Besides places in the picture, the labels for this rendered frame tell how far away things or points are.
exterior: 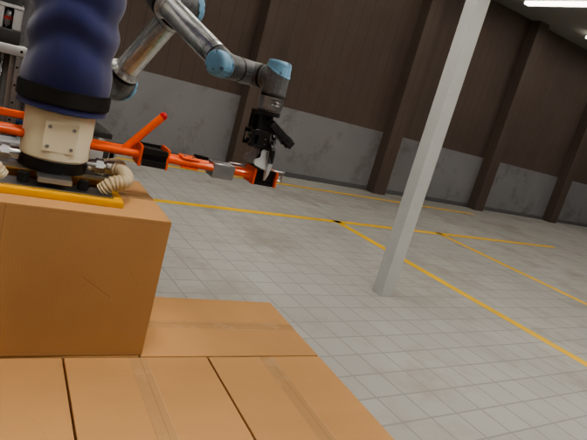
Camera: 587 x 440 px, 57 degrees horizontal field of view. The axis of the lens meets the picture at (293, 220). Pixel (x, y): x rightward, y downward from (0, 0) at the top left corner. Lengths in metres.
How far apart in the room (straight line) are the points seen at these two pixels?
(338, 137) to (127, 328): 8.11
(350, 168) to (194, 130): 3.07
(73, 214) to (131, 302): 0.29
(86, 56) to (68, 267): 0.52
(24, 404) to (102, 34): 0.87
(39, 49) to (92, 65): 0.12
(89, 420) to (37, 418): 0.11
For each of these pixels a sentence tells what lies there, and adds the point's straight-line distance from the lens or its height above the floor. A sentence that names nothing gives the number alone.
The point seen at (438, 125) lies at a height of 1.40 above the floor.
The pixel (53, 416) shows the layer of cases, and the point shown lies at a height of 0.54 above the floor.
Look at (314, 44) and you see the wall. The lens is 8.91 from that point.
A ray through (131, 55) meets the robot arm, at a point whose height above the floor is 1.32.
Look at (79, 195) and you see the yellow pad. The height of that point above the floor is 0.96.
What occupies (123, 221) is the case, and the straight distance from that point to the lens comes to 1.43.
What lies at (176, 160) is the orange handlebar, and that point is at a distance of 1.60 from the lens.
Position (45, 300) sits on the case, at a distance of 1.48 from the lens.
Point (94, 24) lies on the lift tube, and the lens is 1.44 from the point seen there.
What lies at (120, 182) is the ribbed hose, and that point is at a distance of 1.49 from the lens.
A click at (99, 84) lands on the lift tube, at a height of 1.24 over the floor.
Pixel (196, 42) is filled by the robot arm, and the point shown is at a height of 1.41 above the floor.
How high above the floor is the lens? 1.35
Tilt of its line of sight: 13 degrees down
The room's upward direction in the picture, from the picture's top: 16 degrees clockwise
